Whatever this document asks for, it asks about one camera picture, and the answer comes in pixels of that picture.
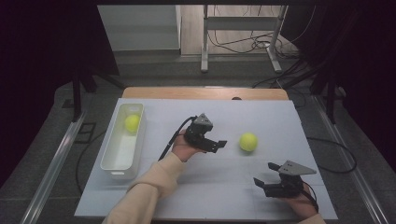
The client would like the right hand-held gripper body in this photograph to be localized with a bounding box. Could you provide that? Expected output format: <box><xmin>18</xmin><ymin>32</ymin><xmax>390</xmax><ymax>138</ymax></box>
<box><xmin>263</xmin><ymin>160</ymin><xmax>318</xmax><ymax>199</ymax></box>

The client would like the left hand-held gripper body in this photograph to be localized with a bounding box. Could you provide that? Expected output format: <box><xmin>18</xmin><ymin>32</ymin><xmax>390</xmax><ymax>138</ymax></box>
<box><xmin>183</xmin><ymin>112</ymin><xmax>219</xmax><ymax>154</ymax></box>

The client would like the yellow tennis ball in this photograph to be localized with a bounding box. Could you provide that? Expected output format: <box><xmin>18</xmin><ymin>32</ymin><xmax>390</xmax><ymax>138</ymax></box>
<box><xmin>238</xmin><ymin>132</ymin><xmax>260</xmax><ymax>153</ymax></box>
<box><xmin>124</xmin><ymin>113</ymin><xmax>141</xmax><ymax>134</ymax></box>

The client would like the white rectangular plastic bin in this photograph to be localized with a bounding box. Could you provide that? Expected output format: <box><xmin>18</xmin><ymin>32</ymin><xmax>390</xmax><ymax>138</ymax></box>
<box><xmin>99</xmin><ymin>103</ymin><xmax>147</xmax><ymax>181</ymax></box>

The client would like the person's left hand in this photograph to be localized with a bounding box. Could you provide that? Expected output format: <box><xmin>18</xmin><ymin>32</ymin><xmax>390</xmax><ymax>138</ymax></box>
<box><xmin>170</xmin><ymin>135</ymin><xmax>207</xmax><ymax>163</ymax></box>

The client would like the person's right hand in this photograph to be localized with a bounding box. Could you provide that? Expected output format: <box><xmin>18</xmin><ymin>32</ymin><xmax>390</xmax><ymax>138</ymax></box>
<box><xmin>279</xmin><ymin>184</ymin><xmax>319</xmax><ymax>220</ymax></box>

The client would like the white paper sheet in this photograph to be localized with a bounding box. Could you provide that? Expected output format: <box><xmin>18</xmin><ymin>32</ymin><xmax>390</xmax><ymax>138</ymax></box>
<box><xmin>74</xmin><ymin>98</ymin><xmax>339</xmax><ymax>221</ymax></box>

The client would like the black tripod stand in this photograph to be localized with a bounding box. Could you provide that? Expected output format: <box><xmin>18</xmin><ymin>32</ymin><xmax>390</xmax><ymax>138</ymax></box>
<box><xmin>61</xmin><ymin>66</ymin><xmax>126</xmax><ymax>123</ymax></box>
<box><xmin>279</xmin><ymin>59</ymin><xmax>347</xmax><ymax>125</ymax></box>

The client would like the white cabinet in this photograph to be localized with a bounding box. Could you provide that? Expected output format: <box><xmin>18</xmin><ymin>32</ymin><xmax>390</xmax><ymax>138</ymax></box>
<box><xmin>96</xmin><ymin>4</ymin><xmax>182</xmax><ymax>52</ymax></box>

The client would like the left hand-held gripper cable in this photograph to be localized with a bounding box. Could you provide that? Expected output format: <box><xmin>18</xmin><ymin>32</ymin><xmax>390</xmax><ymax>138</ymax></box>
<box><xmin>157</xmin><ymin>115</ymin><xmax>199</xmax><ymax>162</ymax></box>

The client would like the hand-held gripper cable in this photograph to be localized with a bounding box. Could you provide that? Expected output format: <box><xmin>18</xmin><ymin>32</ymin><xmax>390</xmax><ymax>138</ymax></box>
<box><xmin>299</xmin><ymin>182</ymin><xmax>320</xmax><ymax>215</ymax></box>
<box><xmin>157</xmin><ymin>115</ymin><xmax>199</xmax><ymax>162</ymax></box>

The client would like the right hand-held gripper cable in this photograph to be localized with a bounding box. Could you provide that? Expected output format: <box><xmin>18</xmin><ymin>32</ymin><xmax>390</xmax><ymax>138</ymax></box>
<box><xmin>299</xmin><ymin>182</ymin><xmax>320</xmax><ymax>215</ymax></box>

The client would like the aluminium floor rail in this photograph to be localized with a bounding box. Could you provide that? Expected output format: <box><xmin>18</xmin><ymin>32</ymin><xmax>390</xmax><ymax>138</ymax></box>
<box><xmin>312</xmin><ymin>93</ymin><xmax>390</xmax><ymax>224</ymax></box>
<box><xmin>20</xmin><ymin>111</ymin><xmax>89</xmax><ymax>224</ymax></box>

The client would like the black looped floor cable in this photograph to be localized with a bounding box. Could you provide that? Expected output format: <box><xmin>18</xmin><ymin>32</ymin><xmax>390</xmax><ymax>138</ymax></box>
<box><xmin>305</xmin><ymin>136</ymin><xmax>359</xmax><ymax>175</ymax></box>

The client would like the tangle of black floor cables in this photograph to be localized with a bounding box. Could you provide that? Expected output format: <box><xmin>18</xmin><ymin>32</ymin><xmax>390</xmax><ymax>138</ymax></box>
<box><xmin>207</xmin><ymin>29</ymin><xmax>301</xmax><ymax>60</ymax></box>

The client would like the white metal stand frame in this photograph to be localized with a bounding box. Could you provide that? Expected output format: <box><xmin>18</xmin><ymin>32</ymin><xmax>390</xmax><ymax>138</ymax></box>
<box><xmin>200</xmin><ymin>4</ymin><xmax>290</xmax><ymax>75</ymax></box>

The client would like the thin black floor cable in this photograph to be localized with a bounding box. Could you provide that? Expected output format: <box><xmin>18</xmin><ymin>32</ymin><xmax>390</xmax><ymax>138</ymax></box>
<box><xmin>75</xmin><ymin>130</ymin><xmax>107</xmax><ymax>196</ymax></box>

